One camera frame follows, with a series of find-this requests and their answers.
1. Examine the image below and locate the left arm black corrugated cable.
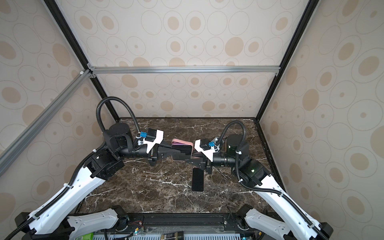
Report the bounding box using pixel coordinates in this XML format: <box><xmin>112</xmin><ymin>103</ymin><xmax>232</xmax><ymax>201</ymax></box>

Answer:
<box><xmin>4</xmin><ymin>95</ymin><xmax>142</xmax><ymax>240</ymax></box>

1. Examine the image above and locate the black corner frame post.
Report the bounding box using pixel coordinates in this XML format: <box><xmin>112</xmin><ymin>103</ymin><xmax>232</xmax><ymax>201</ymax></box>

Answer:
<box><xmin>43</xmin><ymin>0</ymin><xmax>120</xmax><ymax>122</ymax></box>
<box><xmin>256</xmin><ymin>0</ymin><xmax>320</xmax><ymax>123</ymax></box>

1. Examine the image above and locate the horizontal aluminium rail back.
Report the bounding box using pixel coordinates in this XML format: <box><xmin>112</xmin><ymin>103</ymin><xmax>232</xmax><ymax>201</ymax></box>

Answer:
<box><xmin>91</xmin><ymin>66</ymin><xmax>280</xmax><ymax>74</ymax></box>

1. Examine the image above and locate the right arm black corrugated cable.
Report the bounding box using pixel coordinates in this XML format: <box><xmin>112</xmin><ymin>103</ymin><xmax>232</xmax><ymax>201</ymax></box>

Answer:
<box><xmin>215</xmin><ymin>119</ymin><xmax>331</xmax><ymax>240</ymax></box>

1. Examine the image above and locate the black corner frame post right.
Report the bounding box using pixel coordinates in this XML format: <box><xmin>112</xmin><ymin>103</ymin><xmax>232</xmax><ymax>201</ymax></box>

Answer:
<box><xmin>256</xmin><ymin>0</ymin><xmax>320</xmax><ymax>123</ymax></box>

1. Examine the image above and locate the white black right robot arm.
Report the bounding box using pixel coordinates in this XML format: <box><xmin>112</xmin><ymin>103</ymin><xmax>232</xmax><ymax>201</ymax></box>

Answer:
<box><xmin>181</xmin><ymin>134</ymin><xmax>334</xmax><ymax>240</ymax></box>

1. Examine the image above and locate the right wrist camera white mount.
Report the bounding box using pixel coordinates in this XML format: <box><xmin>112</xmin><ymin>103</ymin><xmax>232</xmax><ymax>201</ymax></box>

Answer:
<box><xmin>194</xmin><ymin>138</ymin><xmax>220</xmax><ymax>162</ymax></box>

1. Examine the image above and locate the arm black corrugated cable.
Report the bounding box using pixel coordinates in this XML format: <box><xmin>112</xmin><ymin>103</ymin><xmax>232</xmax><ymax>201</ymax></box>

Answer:
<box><xmin>215</xmin><ymin>119</ymin><xmax>331</xmax><ymax>240</ymax></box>
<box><xmin>4</xmin><ymin>95</ymin><xmax>142</xmax><ymax>240</ymax></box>

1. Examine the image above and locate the phone with black screen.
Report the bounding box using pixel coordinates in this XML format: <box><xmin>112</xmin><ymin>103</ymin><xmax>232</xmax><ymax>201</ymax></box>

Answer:
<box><xmin>192</xmin><ymin>168</ymin><xmax>204</xmax><ymax>192</ymax></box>

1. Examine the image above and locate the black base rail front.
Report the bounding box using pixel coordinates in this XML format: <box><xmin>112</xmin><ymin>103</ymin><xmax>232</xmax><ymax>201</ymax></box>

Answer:
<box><xmin>59</xmin><ymin>212</ymin><xmax>271</xmax><ymax>240</ymax></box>

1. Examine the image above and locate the diagonal aluminium rail left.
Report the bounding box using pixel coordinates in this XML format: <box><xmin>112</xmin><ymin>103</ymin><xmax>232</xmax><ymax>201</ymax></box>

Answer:
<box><xmin>1</xmin><ymin>70</ymin><xmax>91</xmax><ymax>175</ymax></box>

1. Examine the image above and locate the black corner frame post left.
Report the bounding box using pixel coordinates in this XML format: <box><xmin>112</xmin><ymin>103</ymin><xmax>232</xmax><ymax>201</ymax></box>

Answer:
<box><xmin>43</xmin><ymin>0</ymin><xmax>120</xmax><ymax>122</ymax></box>

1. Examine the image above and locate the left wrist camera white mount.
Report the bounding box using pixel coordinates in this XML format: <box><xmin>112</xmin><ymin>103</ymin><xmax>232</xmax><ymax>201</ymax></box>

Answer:
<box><xmin>138</xmin><ymin>129</ymin><xmax>164</xmax><ymax>154</ymax></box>

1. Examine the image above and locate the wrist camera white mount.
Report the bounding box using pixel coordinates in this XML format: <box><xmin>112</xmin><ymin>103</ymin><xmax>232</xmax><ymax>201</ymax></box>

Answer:
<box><xmin>194</xmin><ymin>138</ymin><xmax>220</xmax><ymax>162</ymax></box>
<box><xmin>138</xmin><ymin>129</ymin><xmax>164</xmax><ymax>154</ymax></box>

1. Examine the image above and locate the green packet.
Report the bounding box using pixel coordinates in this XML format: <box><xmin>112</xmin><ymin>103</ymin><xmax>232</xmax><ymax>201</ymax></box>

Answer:
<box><xmin>79</xmin><ymin>233</ymin><xmax>94</xmax><ymax>240</ymax></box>

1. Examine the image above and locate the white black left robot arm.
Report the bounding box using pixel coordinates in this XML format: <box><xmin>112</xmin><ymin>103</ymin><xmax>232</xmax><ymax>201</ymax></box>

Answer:
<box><xmin>6</xmin><ymin>123</ymin><xmax>180</xmax><ymax>240</ymax></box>

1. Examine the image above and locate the dark bottle at front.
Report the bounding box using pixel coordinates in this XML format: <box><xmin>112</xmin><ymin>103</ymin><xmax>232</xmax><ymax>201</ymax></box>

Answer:
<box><xmin>160</xmin><ymin>231</ymin><xmax>184</xmax><ymax>240</ymax></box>

